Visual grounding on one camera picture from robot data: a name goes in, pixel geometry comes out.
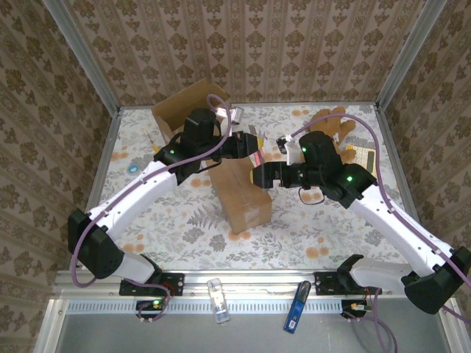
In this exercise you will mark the long brown cardboard box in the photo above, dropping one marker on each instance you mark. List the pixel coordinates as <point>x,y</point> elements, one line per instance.
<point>239,198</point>

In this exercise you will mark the tall brown cardboard box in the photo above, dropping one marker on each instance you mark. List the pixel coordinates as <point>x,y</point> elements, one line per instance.
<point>176,106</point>

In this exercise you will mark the brown teddy bear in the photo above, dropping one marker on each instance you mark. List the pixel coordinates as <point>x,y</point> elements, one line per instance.
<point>331,121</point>

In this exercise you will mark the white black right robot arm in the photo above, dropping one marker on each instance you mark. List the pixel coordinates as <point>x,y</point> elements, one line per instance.
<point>397,228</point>

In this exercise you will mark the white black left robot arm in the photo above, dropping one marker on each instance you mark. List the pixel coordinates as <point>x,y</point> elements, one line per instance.
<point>140,187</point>

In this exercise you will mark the yellow calculator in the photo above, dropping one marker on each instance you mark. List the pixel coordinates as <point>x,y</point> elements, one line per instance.
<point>362,156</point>

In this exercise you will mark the small blue round cap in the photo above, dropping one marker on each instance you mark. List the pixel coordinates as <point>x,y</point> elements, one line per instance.
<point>133,169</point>

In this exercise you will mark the floral white tablecloth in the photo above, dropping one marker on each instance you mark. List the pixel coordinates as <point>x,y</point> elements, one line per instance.
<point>184,228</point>

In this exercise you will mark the aluminium extrusion beam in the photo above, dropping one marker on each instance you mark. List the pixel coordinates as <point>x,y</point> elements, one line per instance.
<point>257,285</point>

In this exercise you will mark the blue handheld device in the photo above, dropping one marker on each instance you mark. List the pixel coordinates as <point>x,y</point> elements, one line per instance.
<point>296,309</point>

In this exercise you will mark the small green lit circuit board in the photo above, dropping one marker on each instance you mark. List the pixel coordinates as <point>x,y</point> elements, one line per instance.
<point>147,306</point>
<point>349,307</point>

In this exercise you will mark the aluminium table edge rail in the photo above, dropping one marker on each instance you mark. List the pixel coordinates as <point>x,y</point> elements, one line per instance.
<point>103,162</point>
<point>391,147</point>

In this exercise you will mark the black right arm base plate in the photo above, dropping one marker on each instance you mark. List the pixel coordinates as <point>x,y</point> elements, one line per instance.
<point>325,285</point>

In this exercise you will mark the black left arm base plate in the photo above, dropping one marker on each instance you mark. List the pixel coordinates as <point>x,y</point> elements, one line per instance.
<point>173,285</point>

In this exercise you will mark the aluminium frame post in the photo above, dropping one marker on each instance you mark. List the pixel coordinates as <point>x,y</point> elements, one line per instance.
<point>412,48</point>
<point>82,48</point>

